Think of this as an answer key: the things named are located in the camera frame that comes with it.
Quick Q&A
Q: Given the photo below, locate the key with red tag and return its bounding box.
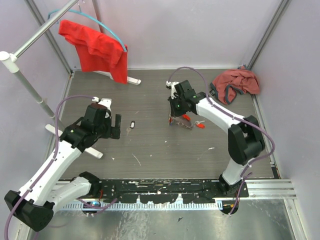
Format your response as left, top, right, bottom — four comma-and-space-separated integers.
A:
194, 120, 206, 129

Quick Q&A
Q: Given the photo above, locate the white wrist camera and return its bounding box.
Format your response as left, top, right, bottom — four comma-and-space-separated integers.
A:
92, 96, 112, 118
165, 80, 179, 99

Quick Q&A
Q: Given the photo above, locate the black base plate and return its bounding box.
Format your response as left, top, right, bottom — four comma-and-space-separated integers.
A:
100, 178, 249, 204

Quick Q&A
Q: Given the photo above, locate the key with black tag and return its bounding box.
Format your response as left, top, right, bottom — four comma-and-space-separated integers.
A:
126, 120, 136, 133

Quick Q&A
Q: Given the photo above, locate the red cloth on hanger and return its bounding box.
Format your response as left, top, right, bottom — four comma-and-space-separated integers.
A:
58, 19, 128, 84

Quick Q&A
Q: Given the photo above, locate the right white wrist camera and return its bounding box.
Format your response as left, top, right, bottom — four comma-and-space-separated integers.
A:
165, 80, 179, 99

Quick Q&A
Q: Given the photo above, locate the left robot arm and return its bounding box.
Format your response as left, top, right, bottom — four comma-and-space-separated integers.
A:
4, 98, 122, 232

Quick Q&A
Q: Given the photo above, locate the metal key organizer red handle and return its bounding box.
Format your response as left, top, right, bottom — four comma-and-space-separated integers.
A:
168, 110, 193, 130

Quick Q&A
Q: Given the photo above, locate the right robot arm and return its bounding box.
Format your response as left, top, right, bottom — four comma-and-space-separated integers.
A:
165, 80, 266, 197

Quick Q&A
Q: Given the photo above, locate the pink shirt grey trim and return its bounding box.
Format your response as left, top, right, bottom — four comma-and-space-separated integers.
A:
209, 64, 261, 105

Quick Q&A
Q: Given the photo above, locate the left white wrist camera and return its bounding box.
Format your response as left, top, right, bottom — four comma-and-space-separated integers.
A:
92, 96, 112, 118

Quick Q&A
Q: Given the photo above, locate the white cable duct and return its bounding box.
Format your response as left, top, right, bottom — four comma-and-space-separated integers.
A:
59, 201, 224, 211

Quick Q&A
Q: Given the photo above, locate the white clothes rack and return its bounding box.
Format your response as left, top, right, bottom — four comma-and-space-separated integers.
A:
0, 0, 142, 159

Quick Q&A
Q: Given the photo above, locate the teal clothes hanger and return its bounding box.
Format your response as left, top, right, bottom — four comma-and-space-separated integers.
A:
47, 2, 128, 52

